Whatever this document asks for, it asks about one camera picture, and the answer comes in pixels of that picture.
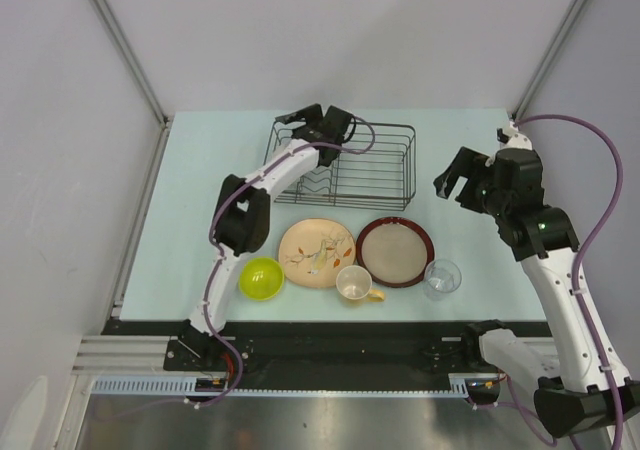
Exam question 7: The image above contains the dark wire dish rack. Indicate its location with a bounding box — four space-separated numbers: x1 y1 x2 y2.
276 120 416 211

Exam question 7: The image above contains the yellow green bowl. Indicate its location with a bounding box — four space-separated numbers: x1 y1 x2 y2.
238 257 285 301

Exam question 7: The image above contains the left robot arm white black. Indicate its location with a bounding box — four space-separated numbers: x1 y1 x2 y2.
177 104 358 370

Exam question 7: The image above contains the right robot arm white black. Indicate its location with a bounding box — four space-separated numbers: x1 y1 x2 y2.
434 147 639 438

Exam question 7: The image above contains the clear plastic cup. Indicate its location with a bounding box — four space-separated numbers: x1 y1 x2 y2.
424 259 462 300

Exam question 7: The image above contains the red rimmed round plate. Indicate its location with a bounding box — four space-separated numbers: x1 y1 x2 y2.
356 216 436 288

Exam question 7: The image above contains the beige bird pattern plate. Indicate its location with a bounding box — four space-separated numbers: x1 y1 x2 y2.
277 218 356 289

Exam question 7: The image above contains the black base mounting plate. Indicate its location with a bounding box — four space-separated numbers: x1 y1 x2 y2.
102 319 559 379

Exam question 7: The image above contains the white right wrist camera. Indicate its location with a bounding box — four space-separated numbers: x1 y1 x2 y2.
496 122 533 150

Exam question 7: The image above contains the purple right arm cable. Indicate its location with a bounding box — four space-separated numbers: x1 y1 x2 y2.
469 114 626 450

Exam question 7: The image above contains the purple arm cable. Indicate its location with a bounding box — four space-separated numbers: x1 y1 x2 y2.
187 115 377 411
469 114 626 450

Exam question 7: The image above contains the beige mug yellow handle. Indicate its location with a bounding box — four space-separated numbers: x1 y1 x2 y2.
336 265 386 302

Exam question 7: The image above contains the left aluminium frame post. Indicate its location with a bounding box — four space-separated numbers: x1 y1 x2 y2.
88 0 169 128

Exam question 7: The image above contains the aluminium frame post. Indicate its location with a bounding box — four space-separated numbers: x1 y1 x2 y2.
510 0 591 120
88 0 169 128

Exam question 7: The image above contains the white slotted cable duct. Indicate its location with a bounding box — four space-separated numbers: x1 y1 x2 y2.
91 373 499 398

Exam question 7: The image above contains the right aluminium frame post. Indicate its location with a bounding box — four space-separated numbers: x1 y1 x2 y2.
510 0 591 120

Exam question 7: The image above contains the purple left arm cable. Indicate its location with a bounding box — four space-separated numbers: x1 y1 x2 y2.
187 115 377 411

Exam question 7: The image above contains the aluminium front rail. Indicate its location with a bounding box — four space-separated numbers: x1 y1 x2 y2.
75 329 564 374

